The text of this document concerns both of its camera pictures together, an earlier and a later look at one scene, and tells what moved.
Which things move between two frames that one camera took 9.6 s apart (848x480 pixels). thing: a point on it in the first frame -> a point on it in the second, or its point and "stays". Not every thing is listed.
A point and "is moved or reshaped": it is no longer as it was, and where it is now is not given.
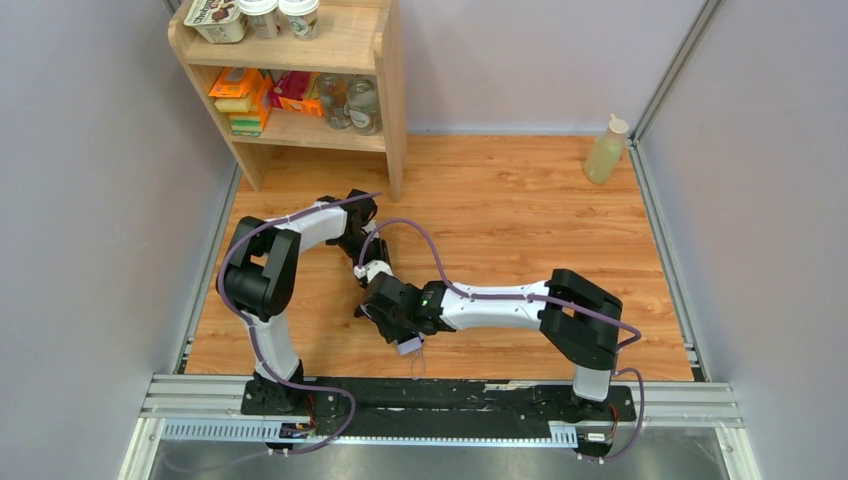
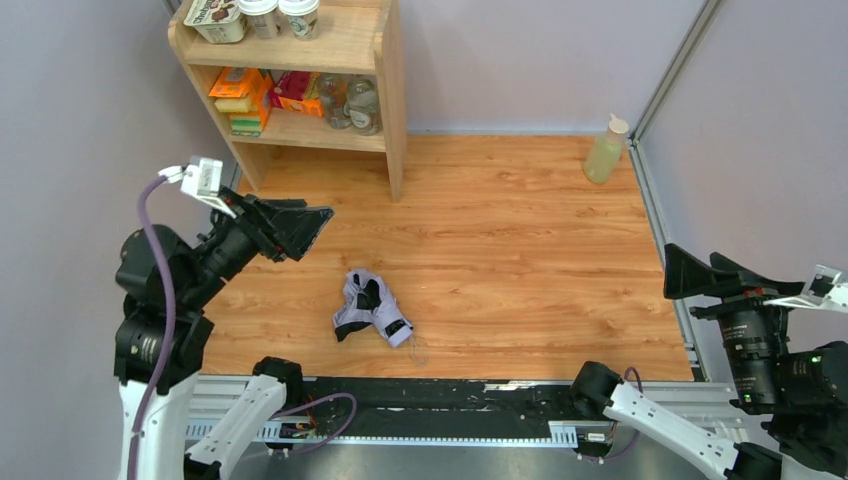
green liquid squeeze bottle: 604,156 stays
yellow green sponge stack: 241,124 stays
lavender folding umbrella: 411,345 is moved or reshaped
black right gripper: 382,304 -> 739,295
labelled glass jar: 363,109 stays
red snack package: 298,90 stays
